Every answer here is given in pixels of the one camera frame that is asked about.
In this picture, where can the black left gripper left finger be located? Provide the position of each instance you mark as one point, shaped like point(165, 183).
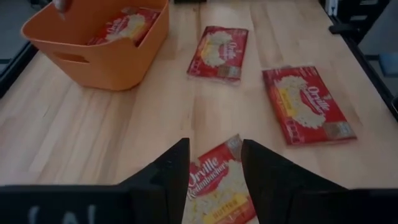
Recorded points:
point(155, 199)

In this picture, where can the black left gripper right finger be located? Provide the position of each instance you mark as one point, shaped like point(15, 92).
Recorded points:
point(295, 199)

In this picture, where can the red popcorn bag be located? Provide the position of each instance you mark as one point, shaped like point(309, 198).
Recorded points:
point(124, 26)
point(304, 105)
point(217, 193)
point(217, 53)

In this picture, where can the orange plastic basket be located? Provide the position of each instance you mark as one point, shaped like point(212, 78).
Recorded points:
point(102, 68)

